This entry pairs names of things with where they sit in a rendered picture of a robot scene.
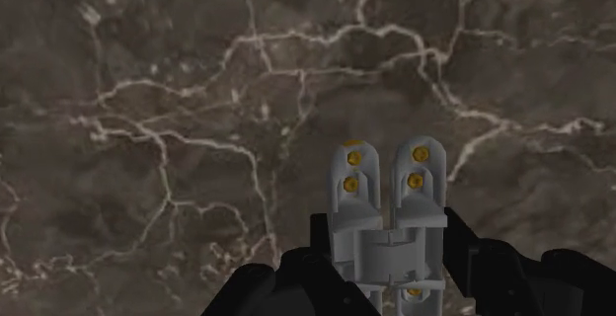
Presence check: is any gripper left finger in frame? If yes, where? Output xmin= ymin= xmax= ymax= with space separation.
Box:
xmin=200 ymin=212 xmax=381 ymax=316

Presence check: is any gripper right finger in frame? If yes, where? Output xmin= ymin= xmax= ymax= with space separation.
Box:
xmin=442 ymin=206 xmax=616 ymax=316

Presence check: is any grey bracket with yellow bolts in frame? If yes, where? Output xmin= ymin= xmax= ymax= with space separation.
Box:
xmin=327 ymin=134 xmax=449 ymax=316

